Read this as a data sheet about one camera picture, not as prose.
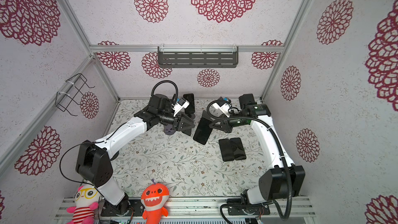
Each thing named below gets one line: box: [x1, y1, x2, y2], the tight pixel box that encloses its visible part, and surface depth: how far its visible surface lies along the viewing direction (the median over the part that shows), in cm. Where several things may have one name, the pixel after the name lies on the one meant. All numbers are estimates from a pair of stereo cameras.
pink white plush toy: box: [65, 184, 102, 224], surface depth 71 cm
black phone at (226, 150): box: [218, 138, 235, 162], surface depth 97 cm
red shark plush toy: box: [140, 183, 170, 224], surface depth 70 cm
